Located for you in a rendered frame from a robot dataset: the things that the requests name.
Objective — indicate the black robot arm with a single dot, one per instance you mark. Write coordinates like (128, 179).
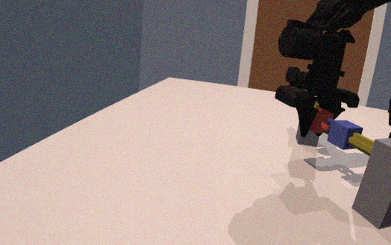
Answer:
(304, 40)

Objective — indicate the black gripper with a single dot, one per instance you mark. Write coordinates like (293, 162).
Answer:
(322, 84)

